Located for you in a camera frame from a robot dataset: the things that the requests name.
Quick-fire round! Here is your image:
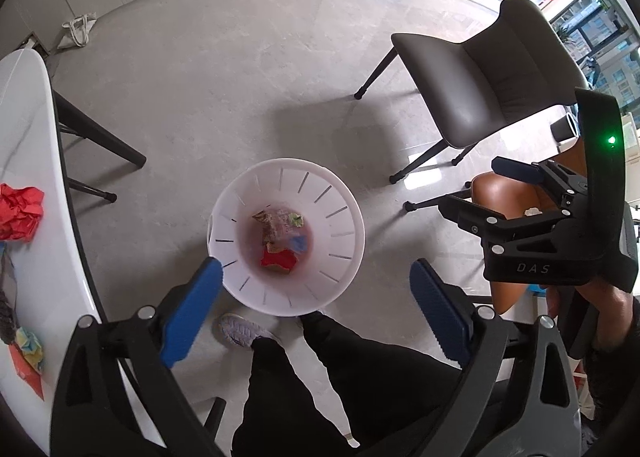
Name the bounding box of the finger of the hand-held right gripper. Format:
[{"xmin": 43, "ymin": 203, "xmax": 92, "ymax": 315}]
[
  {"xmin": 491, "ymin": 156, "xmax": 592, "ymax": 210},
  {"xmin": 438, "ymin": 193, "xmax": 573, "ymax": 254}
]

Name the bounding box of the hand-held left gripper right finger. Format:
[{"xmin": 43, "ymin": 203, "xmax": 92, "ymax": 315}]
[{"xmin": 408, "ymin": 259, "xmax": 584, "ymax": 457}]

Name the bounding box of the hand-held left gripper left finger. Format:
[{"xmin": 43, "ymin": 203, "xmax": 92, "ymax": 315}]
[{"xmin": 50, "ymin": 257, "xmax": 236, "ymax": 457}]

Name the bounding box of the white slotted waste bin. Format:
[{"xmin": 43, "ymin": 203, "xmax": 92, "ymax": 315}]
[{"xmin": 207, "ymin": 157, "xmax": 366, "ymax": 320}]

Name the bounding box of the large red paper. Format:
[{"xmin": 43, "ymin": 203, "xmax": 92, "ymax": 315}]
[{"xmin": 0, "ymin": 183, "xmax": 45, "ymax": 242}]

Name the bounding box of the person's right forearm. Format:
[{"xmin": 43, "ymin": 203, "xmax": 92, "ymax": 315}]
[{"xmin": 582, "ymin": 299, "xmax": 640, "ymax": 438}]

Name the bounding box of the person's right hand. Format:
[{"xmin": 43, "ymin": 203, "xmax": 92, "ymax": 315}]
[{"xmin": 546, "ymin": 283, "xmax": 640, "ymax": 353}]

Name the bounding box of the brown leather chair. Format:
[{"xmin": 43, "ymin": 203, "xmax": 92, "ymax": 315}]
[{"xmin": 404, "ymin": 172, "xmax": 568, "ymax": 315}]

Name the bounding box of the pale lilac sneaker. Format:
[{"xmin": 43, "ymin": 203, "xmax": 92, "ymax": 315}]
[{"xmin": 212, "ymin": 313, "xmax": 282, "ymax": 351}]

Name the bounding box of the black cylinder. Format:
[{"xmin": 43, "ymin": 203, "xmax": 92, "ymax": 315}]
[{"xmin": 552, "ymin": 112, "xmax": 581, "ymax": 144}]

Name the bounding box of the person's right leg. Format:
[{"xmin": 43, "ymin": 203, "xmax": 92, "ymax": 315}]
[{"xmin": 300, "ymin": 311, "xmax": 482, "ymax": 440}]

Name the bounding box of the person's leg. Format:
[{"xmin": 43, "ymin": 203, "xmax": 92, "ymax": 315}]
[
  {"xmin": 300, "ymin": 311, "xmax": 482, "ymax": 440},
  {"xmin": 231, "ymin": 337, "xmax": 362, "ymax": 457}
]

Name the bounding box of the grey upholstered chair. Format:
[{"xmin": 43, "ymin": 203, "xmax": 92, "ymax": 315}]
[{"xmin": 354, "ymin": 0, "xmax": 591, "ymax": 185}]

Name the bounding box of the red crumpled paper scrap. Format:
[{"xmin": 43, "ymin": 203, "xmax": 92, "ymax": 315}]
[{"xmin": 260, "ymin": 247, "xmax": 299, "ymax": 276}]

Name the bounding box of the brown snack wrapper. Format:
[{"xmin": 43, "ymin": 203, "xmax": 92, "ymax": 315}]
[{"xmin": 252, "ymin": 209, "xmax": 292, "ymax": 244}]

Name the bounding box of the person's left leg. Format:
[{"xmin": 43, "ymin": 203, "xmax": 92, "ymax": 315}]
[{"xmin": 231, "ymin": 337, "xmax": 362, "ymax": 457}]

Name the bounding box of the black chair leg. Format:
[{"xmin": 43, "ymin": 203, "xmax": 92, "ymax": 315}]
[{"xmin": 65, "ymin": 177, "xmax": 118, "ymax": 203}]

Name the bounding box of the window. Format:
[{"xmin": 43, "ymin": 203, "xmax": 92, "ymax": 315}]
[{"xmin": 550, "ymin": 0, "xmax": 640, "ymax": 110}]

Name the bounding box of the colourful crumpled wrapper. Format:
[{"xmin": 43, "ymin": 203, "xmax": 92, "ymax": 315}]
[{"xmin": 15, "ymin": 328, "xmax": 45, "ymax": 371}]

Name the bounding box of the flat red paper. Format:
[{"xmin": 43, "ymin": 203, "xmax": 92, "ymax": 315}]
[{"xmin": 9, "ymin": 344, "xmax": 46, "ymax": 401}]

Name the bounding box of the white round table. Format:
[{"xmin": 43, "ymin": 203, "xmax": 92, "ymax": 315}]
[{"xmin": 0, "ymin": 49, "xmax": 166, "ymax": 457}]

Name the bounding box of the white tote bag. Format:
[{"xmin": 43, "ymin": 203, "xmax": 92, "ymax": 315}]
[{"xmin": 57, "ymin": 13, "xmax": 98, "ymax": 50}]

